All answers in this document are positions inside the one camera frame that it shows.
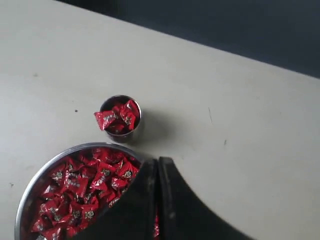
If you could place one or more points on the steel round bowl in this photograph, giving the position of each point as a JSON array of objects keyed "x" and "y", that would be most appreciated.
[{"x": 26, "y": 204}]

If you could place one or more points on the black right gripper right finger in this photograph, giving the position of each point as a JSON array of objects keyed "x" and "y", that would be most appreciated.
[{"x": 182, "y": 215}]

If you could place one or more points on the red wrapped candy pile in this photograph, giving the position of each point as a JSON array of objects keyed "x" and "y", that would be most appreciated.
[{"x": 77, "y": 191}]

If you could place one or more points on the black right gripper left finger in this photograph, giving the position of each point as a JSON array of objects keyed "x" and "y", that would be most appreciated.
[{"x": 133, "y": 216}]

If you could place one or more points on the shiny steel cup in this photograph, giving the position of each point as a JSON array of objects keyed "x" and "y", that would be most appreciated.
[{"x": 122, "y": 138}]

